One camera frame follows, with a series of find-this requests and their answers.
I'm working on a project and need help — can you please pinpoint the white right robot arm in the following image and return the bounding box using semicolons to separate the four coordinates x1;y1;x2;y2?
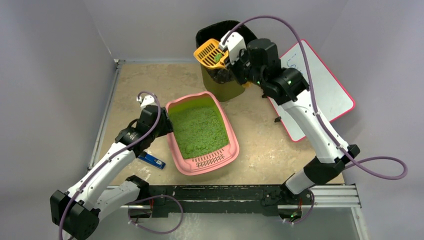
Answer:
219;38;360;196

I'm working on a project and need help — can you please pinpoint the black trash bag liner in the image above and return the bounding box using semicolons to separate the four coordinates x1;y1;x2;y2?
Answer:
195;20;257;86

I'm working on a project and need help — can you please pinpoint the pink and green litter box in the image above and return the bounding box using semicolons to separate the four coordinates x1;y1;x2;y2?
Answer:
165;91;240;176

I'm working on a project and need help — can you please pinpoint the green litter clump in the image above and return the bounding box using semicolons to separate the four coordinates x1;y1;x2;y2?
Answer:
213;53;223;63

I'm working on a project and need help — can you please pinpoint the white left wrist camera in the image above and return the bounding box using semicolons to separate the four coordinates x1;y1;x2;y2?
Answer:
136;94;157;110

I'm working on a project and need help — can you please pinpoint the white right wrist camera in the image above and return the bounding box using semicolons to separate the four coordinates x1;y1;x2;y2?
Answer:
219;31;247;65

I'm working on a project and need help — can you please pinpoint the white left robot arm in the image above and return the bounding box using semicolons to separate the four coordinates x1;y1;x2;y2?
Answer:
49;103;173;240

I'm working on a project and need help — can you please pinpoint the blue and black stapler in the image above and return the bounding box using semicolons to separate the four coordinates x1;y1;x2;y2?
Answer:
137;152;166;170

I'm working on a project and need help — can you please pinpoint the green cat litter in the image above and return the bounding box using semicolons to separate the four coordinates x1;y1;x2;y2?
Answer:
168;95;229;159

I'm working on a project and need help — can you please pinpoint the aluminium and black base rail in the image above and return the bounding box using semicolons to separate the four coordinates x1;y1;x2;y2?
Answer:
84;182;361;221

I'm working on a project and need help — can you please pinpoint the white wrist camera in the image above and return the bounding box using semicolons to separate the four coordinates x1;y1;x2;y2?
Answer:
136;94;157;110
219;31;247;65

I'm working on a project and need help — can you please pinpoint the black whiteboard clip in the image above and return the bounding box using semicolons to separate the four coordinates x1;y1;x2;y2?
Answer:
274;116;282;123

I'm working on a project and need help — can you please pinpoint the olive green trash bin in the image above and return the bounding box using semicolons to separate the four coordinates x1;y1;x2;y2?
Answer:
200;65;245;102

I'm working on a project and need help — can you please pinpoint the yellow litter scoop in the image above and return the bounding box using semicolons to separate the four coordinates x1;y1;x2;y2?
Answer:
193;38;250;88

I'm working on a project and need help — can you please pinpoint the pink framed whiteboard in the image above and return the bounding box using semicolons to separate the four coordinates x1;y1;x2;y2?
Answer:
269;39;356;142

